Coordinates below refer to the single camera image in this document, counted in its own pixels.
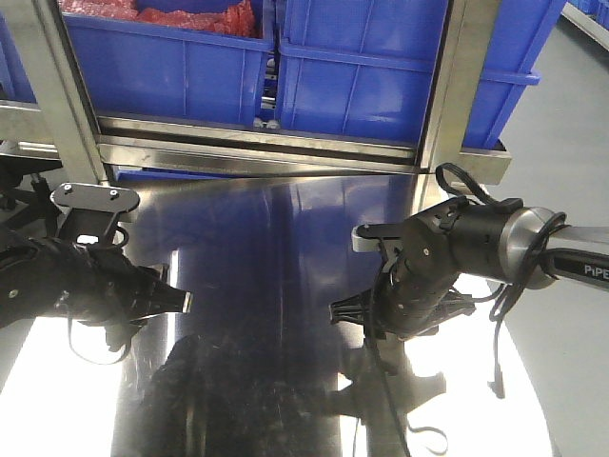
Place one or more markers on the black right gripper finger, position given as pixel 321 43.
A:
pixel 454 304
pixel 356 309

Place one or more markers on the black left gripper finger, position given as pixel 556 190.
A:
pixel 160 298

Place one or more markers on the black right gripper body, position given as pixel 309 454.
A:
pixel 436 250

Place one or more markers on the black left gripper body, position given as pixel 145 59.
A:
pixel 97 286

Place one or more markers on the brake pad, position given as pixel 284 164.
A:
pixel 163 272

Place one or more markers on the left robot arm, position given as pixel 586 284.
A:
pixel 16 251

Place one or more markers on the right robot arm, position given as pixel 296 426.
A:
pixel 521 247

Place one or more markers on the right blue plastic bin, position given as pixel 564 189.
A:
pixel 364 68

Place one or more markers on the blue plastic bin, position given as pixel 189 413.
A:
pixel 364 68
pixel 134 67

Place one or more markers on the far left blue bin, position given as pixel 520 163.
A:
pixel 14 80

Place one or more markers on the left blue plastic bin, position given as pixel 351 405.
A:
pixel 134 67

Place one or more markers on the red bubble wrap bag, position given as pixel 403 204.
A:
pixel 238 19

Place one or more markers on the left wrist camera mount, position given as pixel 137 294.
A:
pixel 92 210

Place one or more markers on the stainless steel shelf frame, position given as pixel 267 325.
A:
pixel 61 124

